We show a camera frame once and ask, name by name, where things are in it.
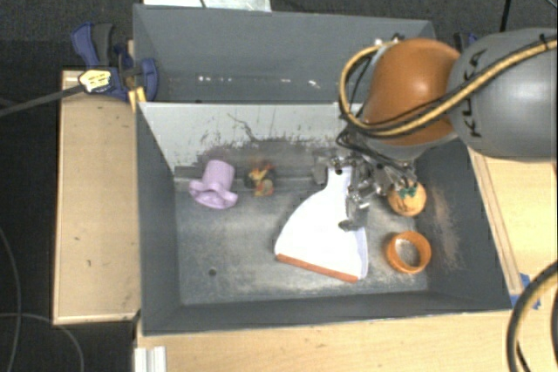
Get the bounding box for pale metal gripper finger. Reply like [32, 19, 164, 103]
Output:
[337, 209, 366, 232]
[345, 188, 372, 213]

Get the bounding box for white dustpan with orange edge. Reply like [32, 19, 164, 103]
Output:
[273, 167, 370, 284]

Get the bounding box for orange toy pumpkin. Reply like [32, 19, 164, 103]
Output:
[387, 181, 427, 218]

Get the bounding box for red and yellow toy animal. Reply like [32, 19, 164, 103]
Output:
[244, 160, 277, 198]

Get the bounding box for grey metal bin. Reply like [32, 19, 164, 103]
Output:
[132, 3, 514, 336]

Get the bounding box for lilac toy cup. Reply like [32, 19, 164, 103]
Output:
[188, 159, 239, 210]

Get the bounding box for pale wood flat board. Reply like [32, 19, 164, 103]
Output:
[51, 69, 143, 326]

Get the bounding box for orange ring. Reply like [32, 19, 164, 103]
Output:
[384, 230, 432, 274]

